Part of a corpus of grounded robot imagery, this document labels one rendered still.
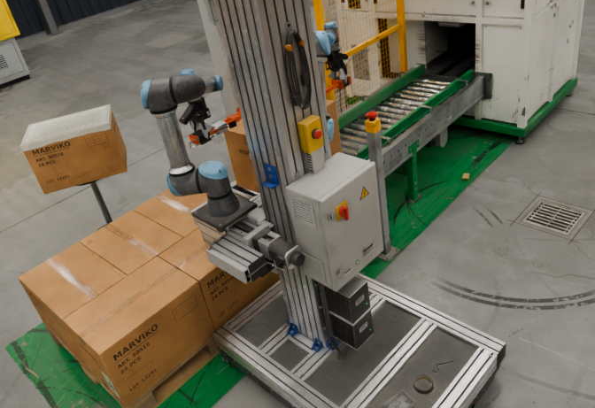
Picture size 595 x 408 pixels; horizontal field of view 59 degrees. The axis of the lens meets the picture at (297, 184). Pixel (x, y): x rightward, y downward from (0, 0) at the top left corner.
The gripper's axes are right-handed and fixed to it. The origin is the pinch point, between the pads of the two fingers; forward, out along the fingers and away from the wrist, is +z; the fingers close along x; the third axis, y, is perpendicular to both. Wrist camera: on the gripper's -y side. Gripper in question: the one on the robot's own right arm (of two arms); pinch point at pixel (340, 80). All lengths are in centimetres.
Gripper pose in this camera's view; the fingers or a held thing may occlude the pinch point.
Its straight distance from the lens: 320.8
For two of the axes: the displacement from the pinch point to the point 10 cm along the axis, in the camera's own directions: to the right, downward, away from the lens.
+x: 7.4, 2.3, -6.3
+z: 1.7, 8.5, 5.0
